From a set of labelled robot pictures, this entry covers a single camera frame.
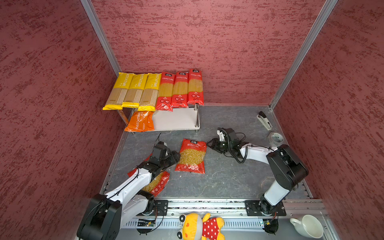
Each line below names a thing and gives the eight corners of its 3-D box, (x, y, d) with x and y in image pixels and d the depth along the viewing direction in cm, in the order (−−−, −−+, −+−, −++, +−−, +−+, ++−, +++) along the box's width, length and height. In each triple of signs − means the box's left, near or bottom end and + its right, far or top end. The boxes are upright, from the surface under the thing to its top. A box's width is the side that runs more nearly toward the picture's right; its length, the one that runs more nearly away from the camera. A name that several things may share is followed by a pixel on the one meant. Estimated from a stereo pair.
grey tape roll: (269, 146, 100) (271, 144, 97) (265, 134, 106) (267, 131, 103) (284, 147, 100) (286, 144, 97) (278, 134, 106) (281, 131, 103)
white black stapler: (266, 130, 108) (269, 126, 105) (256, 115, 118) (258, 111, 114) (270, 129, 109) (273, 125, 105) (260, 114, 118) (262, 110, 115)
